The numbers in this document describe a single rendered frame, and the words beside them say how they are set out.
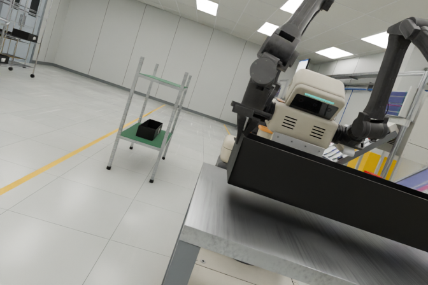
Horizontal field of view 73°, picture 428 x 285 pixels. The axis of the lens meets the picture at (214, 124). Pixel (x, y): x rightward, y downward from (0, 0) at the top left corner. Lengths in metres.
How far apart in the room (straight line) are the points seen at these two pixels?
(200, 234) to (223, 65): 9.82
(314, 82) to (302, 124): 0.18
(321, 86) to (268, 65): 0.61
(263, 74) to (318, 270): 0.38
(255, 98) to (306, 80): 0.54
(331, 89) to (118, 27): 9.87
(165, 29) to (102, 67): 2.52
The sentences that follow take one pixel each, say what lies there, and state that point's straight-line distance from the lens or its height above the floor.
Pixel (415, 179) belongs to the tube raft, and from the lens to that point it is 2.66.
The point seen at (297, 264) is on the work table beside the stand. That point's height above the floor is 0.80.
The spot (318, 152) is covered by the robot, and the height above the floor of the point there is 0.93.
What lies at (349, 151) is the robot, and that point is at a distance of 1.34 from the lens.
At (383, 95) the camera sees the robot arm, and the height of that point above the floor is 1.21.
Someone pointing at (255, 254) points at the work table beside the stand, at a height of 0.79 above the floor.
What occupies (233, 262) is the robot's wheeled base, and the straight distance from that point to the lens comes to 1.54.
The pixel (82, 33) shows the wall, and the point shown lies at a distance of 11.11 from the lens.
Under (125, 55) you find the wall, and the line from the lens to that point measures 10.59.
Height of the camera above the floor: 1.03
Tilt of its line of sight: 7 degrees down
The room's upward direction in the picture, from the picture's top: 19 degrees clockwise
